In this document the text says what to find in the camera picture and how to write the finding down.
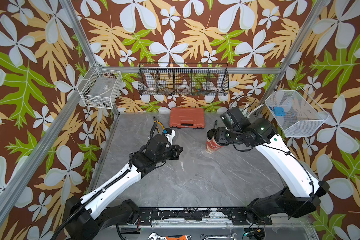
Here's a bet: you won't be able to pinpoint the blue object in basket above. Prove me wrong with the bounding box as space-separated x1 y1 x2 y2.
271 106 286 117

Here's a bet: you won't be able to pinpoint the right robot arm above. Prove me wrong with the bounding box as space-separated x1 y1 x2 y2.
215 107 330 224

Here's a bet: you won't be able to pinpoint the orange handled adjustable wrench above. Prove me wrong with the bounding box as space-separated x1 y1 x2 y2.
148 233 192 240

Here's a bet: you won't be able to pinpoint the red milk tea cup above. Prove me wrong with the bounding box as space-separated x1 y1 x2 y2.
206 129 227 154

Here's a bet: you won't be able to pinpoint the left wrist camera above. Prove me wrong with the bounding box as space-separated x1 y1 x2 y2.
163 128 176 148

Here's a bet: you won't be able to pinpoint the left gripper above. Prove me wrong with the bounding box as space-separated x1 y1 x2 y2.
153 144 183 165

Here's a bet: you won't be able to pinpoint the yellow black pliers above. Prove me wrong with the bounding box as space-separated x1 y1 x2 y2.
153 116 165 133

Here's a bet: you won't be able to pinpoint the silver combination wrench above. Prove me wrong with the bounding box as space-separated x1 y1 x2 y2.
200 233 237 240

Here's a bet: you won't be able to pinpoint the white mesh basket right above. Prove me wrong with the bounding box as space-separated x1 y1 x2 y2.
265 87 330 138

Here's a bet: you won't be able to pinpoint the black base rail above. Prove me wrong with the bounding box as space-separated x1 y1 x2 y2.
137 207 273 226

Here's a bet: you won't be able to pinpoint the white wire basket left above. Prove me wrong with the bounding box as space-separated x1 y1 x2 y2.
78 64 123 109

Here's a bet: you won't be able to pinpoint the black wire basket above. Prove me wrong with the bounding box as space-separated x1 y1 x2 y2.
136 62 230 96

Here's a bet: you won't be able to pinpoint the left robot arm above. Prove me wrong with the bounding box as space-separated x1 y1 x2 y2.
52 131 183 240

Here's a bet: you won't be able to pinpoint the red plastic tool case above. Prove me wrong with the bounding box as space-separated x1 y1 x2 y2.
169 107 205 129

